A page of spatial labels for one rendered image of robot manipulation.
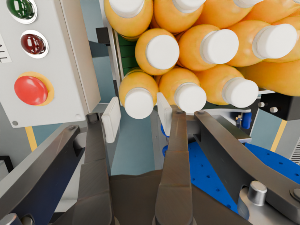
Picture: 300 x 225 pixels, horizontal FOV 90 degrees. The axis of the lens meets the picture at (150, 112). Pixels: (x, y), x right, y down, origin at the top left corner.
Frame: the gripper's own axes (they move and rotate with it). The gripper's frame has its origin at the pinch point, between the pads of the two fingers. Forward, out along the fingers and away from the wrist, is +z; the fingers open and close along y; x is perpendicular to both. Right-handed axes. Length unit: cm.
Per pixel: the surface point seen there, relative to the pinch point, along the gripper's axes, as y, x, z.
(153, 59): 2.5, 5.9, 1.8
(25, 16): -10.3, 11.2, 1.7
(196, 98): 7.9, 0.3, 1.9
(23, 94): -13.3, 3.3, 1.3
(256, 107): 97, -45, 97
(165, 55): 4.0, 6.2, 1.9
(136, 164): -13, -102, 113
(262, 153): 26.0, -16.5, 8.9
